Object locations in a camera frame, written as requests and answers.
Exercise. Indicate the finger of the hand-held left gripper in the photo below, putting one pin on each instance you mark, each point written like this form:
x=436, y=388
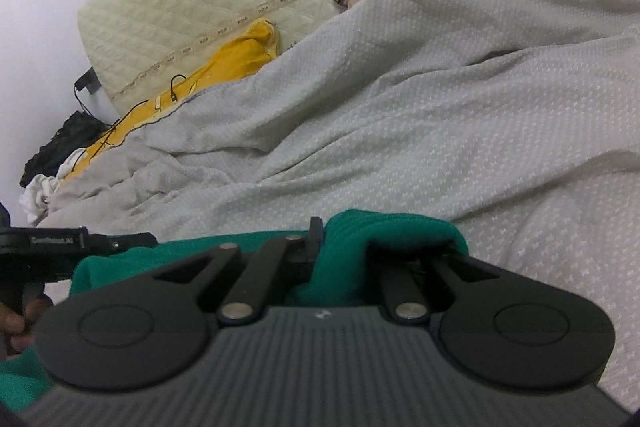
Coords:
x=131, y=243

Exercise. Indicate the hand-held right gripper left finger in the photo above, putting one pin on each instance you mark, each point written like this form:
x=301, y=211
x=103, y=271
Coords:
x=314, y=241

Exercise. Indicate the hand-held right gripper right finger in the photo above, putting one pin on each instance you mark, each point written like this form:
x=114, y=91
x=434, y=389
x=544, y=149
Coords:
x=396, y=288

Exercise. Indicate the green sweatshirt with white print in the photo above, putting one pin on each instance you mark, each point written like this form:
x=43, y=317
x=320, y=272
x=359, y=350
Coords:
x=345, y=259

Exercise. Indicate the person's left hand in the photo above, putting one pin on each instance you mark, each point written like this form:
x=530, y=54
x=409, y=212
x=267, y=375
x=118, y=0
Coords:
x=27, y=319

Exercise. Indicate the white crumpled cloth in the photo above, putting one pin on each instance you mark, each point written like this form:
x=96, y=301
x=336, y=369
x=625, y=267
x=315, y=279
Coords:
x=37, y=194

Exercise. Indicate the black dark cloth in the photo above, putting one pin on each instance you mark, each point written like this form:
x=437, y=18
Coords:
x=60, y=147

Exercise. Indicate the grey textured bed sheet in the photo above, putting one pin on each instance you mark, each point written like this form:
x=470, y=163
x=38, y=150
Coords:
x=425, y=107

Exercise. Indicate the yellow cloth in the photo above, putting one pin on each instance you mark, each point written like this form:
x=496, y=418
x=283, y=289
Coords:
x=235, y=57

